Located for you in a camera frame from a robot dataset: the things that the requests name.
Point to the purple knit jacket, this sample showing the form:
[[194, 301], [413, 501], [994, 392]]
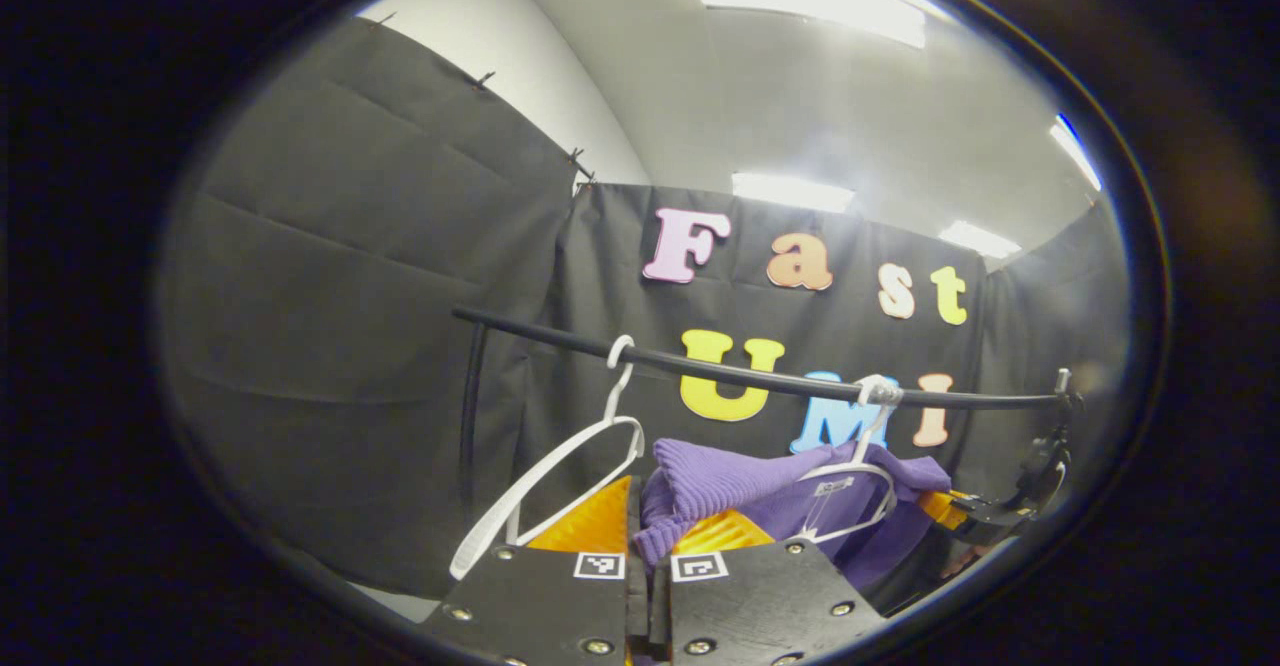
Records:
[[720, 481]]

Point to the white plastic hanger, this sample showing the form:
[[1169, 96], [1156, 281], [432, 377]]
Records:
[[620, 389]]

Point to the small black clip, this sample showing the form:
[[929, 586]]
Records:
[[579, 162], [386, 19], [484, 78]]

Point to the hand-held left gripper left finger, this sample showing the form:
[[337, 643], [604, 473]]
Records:
[[550, 606]]

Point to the black backdrop cloth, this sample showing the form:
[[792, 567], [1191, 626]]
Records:
[[350, 296]]

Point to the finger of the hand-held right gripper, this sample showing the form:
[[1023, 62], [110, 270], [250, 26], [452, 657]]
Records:
[[975, 516]]

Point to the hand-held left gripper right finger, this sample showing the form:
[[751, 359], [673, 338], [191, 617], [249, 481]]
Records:
[[760, 601]]

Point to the white hanger with crossbar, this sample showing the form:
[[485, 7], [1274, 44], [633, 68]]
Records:
[[878, 393]]

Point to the black metal clothes rack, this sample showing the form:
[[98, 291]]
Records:
[[560, 338]]

